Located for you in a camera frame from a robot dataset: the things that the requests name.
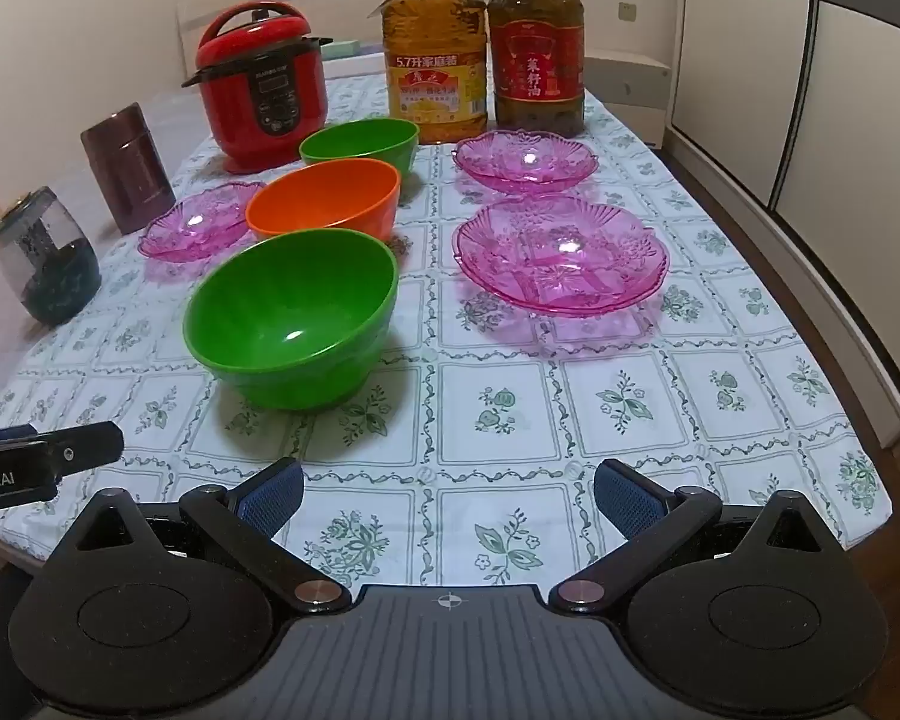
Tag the pink transparent plate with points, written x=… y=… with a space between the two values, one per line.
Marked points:
x=195 y=229
x=525 y=157
x=562 y=255

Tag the green plastic bowl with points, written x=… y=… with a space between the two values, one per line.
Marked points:
x=292 y=315
x=360 y=139

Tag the white bed headboard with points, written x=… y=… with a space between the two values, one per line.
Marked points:
x=337 y=15

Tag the white nightstand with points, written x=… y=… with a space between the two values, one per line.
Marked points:
x=630 y=90

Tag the yellow label oil bottle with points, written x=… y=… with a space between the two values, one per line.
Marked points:
x=435 y=82

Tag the red label oil bottle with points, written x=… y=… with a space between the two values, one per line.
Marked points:
x=536 y=60

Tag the pale green pillow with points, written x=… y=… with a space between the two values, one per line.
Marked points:
x=345 y=50

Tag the red electric pressure cooker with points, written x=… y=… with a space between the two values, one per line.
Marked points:
x=262 y=97

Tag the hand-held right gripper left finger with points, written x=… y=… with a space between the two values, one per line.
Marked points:
x=274 y=499

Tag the orange plastic bowl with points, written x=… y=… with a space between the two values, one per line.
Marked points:
x=322 y=195

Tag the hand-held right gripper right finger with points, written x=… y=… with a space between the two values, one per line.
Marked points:
x=622 y=499

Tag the glass jar with dark contents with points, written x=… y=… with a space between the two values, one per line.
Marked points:
x=52 y=270

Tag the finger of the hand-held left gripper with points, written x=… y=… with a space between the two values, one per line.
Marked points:
x=82 y=446
x=0 y=436

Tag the white sliding door wardrobe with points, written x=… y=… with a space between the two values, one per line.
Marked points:
x=832 y=127

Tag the floral checked tablecloth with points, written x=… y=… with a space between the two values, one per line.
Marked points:
x=570 y=405

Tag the white wall socket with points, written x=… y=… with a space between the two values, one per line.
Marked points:
x=627 y=12

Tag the maroon metal canister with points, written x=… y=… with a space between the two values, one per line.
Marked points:
x=127 y=172

